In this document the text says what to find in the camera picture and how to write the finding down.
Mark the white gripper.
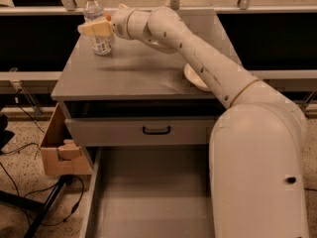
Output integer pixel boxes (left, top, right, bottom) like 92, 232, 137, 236
77, 3, 135, 40

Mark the clear plastic water bottle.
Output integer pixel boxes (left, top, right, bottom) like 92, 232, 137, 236
83, 0, 112, 56

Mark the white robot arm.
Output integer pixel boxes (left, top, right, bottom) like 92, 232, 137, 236
78, 7, 309, 238

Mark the grey drawer cabinet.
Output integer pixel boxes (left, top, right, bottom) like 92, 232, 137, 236
51, 9, 242, 171

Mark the grey top drawer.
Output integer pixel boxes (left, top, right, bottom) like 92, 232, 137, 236
65, 117, 215, 147

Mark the grey open middle drawer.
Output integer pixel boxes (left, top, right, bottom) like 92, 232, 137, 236
79, 146, 214, 238

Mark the orange fruit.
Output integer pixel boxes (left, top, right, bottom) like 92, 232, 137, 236
105, 12, 111, 21

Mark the white paper bowl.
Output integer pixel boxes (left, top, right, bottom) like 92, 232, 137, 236
183, 64, 210, 92

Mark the brown cardboard box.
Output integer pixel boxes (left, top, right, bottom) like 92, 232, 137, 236
40, 105, 92, 176

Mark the black tripod stand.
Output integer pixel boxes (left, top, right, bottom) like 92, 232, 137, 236
0, 176, 73, 238

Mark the metal railing frame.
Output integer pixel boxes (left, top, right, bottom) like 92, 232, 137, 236
0, 0, 317, 117

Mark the black drawer handle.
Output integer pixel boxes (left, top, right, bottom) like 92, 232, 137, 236
142, 126, 171, 136

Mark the black floor cable left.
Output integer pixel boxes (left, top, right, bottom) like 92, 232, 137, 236
0, 142, 85, 228

